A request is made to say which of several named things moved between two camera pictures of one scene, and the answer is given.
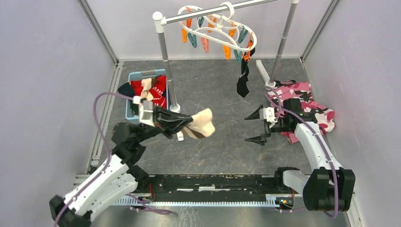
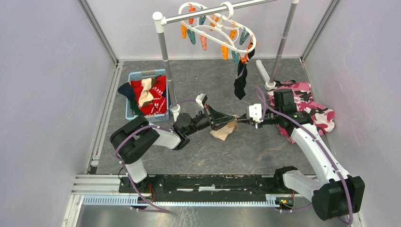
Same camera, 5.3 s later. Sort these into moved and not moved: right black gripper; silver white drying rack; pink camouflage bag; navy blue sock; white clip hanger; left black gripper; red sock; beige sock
Moved: white clip hanger; left black gripper; right black gripper
Not moved: beige sock; navy blue sock; pink camouflage bag; red sock; silver white drying rack
